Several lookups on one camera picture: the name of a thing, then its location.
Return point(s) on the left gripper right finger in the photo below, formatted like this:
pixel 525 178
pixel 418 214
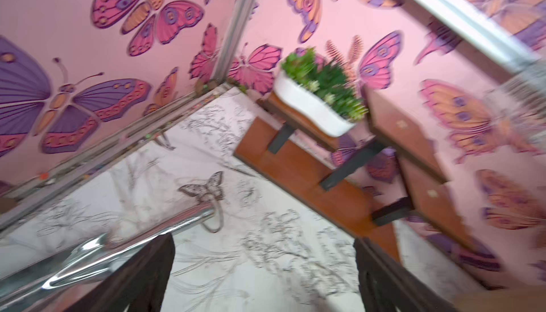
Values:
pixel 385 285

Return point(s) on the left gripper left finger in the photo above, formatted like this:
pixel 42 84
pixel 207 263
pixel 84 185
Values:
pixel 138 285

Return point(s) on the chrome garden trowel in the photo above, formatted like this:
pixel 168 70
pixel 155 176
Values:
pixel 91 261

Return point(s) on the brown stepped plant stand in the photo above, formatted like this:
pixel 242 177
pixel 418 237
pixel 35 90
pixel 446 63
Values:
pixel 314 168

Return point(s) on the white planter with succulents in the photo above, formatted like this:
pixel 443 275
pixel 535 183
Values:
pixel 320 92

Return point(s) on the white wire basket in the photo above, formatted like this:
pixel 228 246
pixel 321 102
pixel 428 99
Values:
pixel 522 98

